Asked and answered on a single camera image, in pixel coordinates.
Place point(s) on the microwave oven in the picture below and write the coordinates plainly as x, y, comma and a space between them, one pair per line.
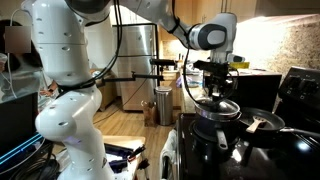
256, 90

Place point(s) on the wrist mounted camera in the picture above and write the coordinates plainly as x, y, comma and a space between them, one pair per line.
236, 58

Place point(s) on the stainless steel refrigerator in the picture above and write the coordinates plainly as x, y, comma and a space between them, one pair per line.
136, 66

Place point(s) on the black camera on boom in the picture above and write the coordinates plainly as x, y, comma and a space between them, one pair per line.
163, 62

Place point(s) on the wooden upper cabinet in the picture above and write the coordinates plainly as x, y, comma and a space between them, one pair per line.
246, 6

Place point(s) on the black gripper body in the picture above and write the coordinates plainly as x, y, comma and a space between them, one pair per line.
215, 71

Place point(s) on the black red clamp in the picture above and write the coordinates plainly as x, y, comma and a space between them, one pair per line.
136, 153

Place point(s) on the small brown bag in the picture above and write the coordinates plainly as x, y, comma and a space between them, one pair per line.
149, 115

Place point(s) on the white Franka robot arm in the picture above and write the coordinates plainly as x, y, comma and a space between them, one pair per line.
73, 116

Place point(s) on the small silver pot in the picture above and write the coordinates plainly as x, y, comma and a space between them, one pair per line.
218, 110

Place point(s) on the seated person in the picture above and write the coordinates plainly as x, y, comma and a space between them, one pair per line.
20, 80

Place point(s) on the yellow box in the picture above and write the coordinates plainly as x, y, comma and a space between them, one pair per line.
241, 65

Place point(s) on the black saucepan pot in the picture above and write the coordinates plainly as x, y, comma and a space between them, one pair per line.
213, 128

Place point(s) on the black electric stove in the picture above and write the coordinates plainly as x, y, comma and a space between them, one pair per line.
266, 156

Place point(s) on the stainless steel trash can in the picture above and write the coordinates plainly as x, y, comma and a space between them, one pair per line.
164, 106

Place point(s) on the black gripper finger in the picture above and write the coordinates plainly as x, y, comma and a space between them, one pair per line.
225, 90
214, 90

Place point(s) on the white hanging towel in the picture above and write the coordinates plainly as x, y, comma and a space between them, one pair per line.
168, 150

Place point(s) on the wooden side cabinet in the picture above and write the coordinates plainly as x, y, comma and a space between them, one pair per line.
106, 90

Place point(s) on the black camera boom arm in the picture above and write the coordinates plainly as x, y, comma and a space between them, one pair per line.
133, 78

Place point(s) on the wooden spatula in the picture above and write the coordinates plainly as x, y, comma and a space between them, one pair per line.
255, 126

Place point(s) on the black frying pan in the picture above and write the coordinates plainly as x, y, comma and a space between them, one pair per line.
270, 121

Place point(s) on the black computer monitor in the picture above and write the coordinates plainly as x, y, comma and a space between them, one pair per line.
16, 120

